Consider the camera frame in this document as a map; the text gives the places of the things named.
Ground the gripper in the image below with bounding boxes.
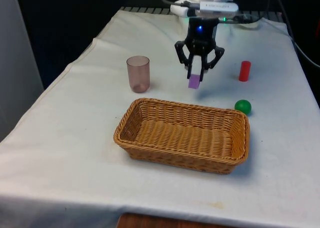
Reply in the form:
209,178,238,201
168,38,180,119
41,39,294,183
174,17,225,83

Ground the purple triangular block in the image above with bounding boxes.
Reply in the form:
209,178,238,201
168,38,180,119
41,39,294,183
187,73,202,90

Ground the red cylinder block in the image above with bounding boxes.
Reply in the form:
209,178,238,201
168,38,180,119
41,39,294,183
238,60,252,83

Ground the wicker basket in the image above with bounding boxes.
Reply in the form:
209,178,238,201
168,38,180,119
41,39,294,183
112,97,251,175

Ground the see-through pink cup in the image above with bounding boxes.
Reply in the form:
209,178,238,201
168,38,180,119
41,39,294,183
125,55,151,94

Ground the green ball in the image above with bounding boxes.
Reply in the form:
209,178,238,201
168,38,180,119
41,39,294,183
234,99,252,116

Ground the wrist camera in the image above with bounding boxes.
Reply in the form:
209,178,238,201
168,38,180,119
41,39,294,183
196,1,239,14

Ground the black cable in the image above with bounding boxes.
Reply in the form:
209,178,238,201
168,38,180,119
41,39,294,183
273,0,320,67

